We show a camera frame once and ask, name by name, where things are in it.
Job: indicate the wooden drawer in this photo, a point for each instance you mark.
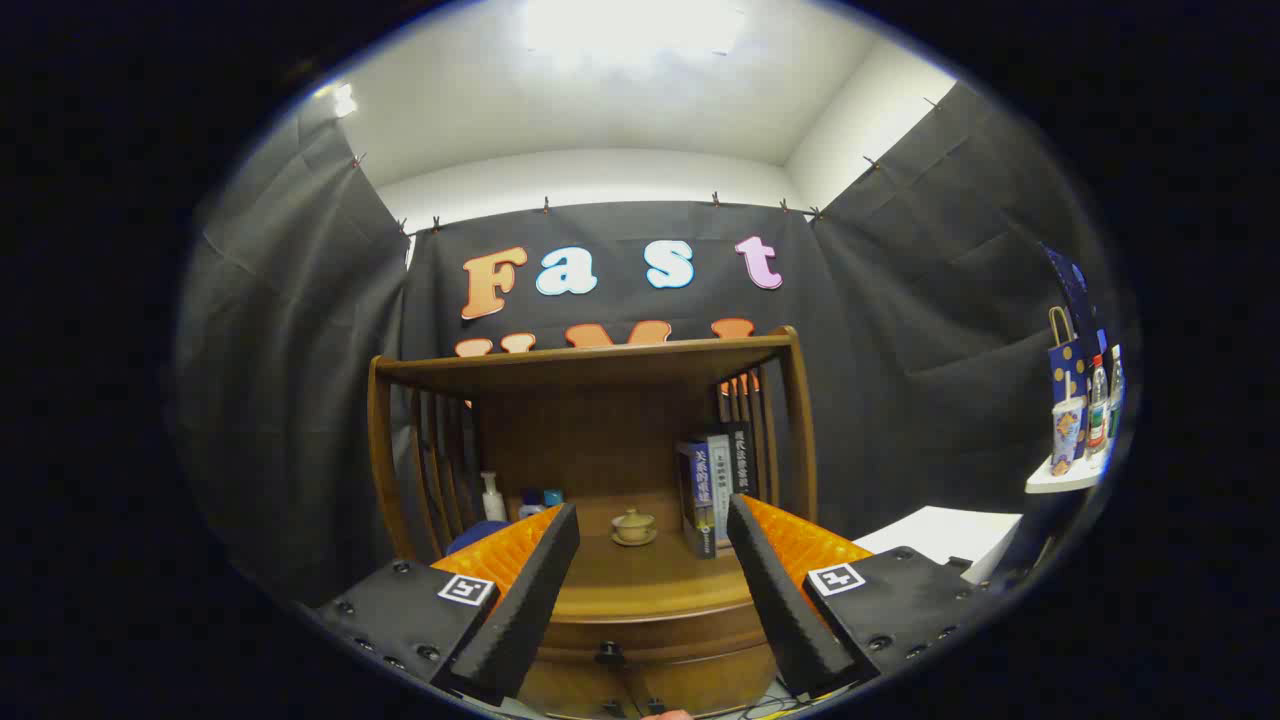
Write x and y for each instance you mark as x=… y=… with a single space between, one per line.
x=680 y=640

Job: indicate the wooden cabinet door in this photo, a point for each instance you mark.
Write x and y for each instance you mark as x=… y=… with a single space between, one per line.
x=710 y=685
x=570 y=695

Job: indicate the white bottle with blue cap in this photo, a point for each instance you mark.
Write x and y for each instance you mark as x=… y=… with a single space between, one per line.
x=530 y=506

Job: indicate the pale spine book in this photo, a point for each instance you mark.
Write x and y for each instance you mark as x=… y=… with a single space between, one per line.
x=721 y=480

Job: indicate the white pump bottle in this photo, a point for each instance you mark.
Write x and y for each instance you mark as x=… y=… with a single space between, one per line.
x=493 y=505

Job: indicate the white shelf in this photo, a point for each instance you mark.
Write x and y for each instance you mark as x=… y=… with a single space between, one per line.
x=1065 y=478

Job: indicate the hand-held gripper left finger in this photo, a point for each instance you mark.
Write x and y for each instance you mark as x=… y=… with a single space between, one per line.
x=530 y=600

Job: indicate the black backdrop cloth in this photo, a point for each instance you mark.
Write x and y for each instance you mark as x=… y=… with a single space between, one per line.
x=900 y=350

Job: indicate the white box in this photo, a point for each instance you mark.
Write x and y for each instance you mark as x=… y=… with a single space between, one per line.
x=940 y=535

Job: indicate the wooden countertop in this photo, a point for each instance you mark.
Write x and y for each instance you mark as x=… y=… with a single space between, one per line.
x=650 y=575

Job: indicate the clear bottle with green label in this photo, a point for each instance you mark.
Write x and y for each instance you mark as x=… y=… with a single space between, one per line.
x=1115 y=395

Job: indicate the blue towel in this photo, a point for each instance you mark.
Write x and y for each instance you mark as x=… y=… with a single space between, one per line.
x=475 y=535

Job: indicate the beige lidded teacup with saucer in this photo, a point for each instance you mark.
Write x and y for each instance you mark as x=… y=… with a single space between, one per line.
x=634 y=526

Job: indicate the dark blue paper bag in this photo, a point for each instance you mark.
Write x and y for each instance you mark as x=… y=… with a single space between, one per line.
x=1075 y=285

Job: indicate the black spine book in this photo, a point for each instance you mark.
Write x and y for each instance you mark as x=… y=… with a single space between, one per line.
x=741 y=460

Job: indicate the blue spine book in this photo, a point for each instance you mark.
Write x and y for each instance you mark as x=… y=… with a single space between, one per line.
x=697 y=500

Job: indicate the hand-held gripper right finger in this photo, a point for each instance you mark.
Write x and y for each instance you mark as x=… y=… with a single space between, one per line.
x=780 y=600

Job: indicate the wooden cabinet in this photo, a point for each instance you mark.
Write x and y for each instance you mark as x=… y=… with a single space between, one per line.
x=600 y=440

